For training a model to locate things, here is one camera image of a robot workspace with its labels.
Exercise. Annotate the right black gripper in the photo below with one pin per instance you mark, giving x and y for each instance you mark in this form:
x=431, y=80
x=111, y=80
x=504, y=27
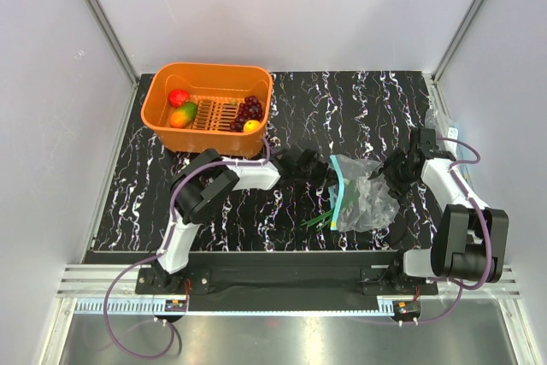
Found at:
x=397, y=189

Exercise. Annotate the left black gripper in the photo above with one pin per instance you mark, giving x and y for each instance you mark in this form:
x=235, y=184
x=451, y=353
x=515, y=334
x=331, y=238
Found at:
x=326, y=177

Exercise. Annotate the green spring onion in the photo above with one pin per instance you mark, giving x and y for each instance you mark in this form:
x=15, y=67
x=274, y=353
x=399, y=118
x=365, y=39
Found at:
x=342, y=200

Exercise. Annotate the clear zip top bag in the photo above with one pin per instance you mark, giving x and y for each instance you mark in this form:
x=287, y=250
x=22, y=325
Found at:
x=375, y=209

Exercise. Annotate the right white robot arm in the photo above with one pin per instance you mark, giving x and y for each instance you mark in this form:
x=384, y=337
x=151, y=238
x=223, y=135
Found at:
x=470, y=242

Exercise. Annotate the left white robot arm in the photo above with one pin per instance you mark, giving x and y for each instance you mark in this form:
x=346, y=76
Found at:
x=202, y=187

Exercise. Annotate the black marble pattern mat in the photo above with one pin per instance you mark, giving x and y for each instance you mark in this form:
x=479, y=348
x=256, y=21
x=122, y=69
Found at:
x=363, y=114

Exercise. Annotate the yellow orange fruit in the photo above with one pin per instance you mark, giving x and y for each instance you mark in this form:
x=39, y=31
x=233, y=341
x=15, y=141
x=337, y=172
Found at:
x=251, y=125

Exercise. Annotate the dark red grape bunch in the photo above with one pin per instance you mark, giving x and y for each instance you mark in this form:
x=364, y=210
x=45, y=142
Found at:
x=250, y=109

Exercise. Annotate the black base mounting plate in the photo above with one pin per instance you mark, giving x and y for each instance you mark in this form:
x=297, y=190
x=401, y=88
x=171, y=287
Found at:
x=285, y=281

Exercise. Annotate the orange plastic basket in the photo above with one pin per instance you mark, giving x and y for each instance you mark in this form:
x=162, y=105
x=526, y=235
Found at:
x=218, y=91

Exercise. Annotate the green orange mango toy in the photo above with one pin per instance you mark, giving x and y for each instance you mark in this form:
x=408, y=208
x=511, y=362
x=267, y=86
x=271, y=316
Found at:
x=184, y=115

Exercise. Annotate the red strawberry toy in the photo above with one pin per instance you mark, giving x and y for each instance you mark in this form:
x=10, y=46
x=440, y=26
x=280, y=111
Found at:
x=178, y=97

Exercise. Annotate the right aluminium corner post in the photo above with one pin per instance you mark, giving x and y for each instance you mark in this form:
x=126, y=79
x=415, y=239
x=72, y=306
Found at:
x=459, y=35

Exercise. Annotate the aluminium corner post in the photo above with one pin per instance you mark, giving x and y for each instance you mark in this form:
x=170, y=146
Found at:
x=459, y=35
x=112, y=39

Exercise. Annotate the aluminium frame rail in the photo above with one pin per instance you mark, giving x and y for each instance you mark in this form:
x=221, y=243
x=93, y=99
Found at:
x=87, y=280

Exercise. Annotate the left aluminium corner post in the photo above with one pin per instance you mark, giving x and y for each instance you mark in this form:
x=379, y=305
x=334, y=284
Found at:
x=112, y=39

